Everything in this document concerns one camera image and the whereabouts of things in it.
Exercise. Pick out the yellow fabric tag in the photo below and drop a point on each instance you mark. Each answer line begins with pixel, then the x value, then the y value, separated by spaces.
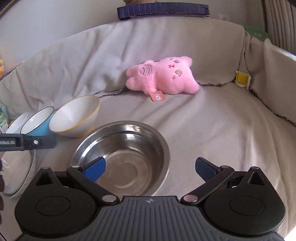
pixel 242 79

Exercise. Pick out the white deep bowl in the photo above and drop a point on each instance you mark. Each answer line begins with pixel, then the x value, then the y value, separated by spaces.
pixel 17 124

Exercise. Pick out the stainless steel bowl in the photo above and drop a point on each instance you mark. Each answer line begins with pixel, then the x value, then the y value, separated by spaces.
pixel 137 157

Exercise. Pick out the beige curtain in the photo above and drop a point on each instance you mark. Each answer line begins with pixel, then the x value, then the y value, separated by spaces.
pixel 279 20

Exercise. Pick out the yellow rimmed white bowl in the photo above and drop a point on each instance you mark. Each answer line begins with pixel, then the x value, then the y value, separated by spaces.
pixel 76 119

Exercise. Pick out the vitamin gummy bottle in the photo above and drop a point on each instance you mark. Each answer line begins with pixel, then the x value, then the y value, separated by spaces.
pixel 4 120

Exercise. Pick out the large white ceramic bowl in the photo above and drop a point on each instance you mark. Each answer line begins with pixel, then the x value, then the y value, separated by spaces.
pixel 18 171

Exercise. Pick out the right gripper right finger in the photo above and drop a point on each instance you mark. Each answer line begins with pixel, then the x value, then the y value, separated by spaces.
pixel 213 176

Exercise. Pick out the pink plush toy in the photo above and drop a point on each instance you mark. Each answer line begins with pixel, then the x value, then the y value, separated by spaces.
pixel 170 75

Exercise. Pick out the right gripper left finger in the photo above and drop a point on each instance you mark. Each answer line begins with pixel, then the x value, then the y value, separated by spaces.
pixel 84 178

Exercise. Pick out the green label card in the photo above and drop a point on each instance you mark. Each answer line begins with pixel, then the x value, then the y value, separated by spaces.
pixel 258 34

